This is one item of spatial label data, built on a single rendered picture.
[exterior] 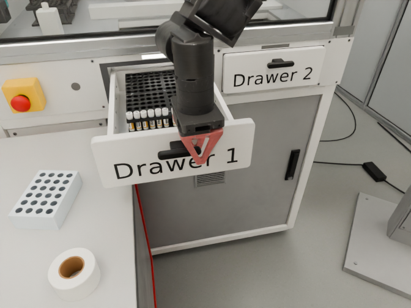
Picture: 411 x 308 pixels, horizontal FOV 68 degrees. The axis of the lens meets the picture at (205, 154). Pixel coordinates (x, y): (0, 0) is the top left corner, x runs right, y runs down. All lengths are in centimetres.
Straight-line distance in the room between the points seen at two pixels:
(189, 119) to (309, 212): 131
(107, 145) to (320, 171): 156
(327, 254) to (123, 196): 111
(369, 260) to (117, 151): 127
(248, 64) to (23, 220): 63
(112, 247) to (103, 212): 9
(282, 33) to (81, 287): 74
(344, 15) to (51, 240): 87
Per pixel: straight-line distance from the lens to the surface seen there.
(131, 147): 54
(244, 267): 143
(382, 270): 157
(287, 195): 132
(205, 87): 44
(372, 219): 173
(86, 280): 52
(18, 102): 82
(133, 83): 77
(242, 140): 57
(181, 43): 42
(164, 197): 113
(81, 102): 87
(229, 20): 43
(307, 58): 92
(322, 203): 175
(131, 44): 80
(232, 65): 84
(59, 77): 85
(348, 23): 97
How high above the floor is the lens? 123
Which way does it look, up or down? 40 degrees down
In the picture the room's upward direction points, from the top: straight up
